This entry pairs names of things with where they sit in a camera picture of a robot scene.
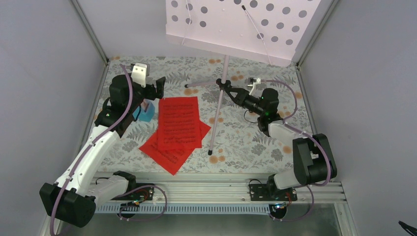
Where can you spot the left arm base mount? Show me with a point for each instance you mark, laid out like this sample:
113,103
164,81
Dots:
136,197

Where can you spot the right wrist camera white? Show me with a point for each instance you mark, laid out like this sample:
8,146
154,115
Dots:
252,84

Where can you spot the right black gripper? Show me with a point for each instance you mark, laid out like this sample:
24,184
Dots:
241,95

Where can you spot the red sheet music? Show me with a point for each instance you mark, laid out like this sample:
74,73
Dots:
179,123
170,160

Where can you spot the floral table mat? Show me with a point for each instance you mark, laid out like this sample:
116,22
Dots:
239,146

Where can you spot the aluminium rail base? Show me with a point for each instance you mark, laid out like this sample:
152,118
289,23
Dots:
196,204

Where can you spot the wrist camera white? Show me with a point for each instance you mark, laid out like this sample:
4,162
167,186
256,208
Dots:
252,84
139,73

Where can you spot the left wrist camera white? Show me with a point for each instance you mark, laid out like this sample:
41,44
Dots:
139,73

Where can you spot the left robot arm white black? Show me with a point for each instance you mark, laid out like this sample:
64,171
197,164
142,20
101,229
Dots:
71,198

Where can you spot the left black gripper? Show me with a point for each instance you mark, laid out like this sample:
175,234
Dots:
151,95

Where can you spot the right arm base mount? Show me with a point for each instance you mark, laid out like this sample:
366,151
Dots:
267,192

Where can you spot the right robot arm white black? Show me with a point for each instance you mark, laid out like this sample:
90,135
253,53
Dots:
313,161

